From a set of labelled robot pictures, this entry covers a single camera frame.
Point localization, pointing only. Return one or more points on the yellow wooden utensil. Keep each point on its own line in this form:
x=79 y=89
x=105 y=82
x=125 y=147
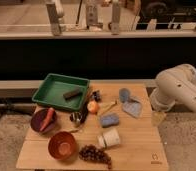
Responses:
x=104 y=107

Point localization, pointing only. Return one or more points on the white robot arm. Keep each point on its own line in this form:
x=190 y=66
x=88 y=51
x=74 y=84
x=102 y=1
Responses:
x=175 y=84

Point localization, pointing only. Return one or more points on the purple bowl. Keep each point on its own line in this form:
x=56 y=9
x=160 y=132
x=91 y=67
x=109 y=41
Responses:
x=37 y=121

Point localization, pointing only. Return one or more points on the green plastic tray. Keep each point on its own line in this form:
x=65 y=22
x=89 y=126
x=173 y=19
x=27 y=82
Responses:
x=52 y=90

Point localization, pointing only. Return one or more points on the orange-brown bowl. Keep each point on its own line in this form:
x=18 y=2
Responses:
x=62 y=145

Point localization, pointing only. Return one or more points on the orange fruit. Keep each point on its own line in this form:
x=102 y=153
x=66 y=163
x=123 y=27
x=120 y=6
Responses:
x=93 y=107

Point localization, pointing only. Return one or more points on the bunch of dark grapes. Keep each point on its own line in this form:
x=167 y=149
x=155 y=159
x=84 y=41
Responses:
x=91 y=153

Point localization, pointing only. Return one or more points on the dark small toy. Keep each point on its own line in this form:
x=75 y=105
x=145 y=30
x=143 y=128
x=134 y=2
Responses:
x=96 y=96

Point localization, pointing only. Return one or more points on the light blue cloth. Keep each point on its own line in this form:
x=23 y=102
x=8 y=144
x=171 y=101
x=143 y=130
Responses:
x=130 y=104

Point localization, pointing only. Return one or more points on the small metal cup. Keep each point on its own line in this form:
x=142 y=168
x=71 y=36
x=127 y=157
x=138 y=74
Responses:
x=75 y=117

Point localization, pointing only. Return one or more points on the dark brown block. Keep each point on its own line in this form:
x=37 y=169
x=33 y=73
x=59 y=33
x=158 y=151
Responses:
x=72 y=94

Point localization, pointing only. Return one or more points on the blue sponge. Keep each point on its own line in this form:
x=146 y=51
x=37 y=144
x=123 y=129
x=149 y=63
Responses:
x=109 y=120

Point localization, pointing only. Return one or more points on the orange carrot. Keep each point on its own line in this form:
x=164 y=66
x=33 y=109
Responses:
x=47 y=119

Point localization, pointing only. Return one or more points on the white cup lying sideways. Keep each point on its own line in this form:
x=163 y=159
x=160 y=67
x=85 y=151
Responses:
x=109 y=138

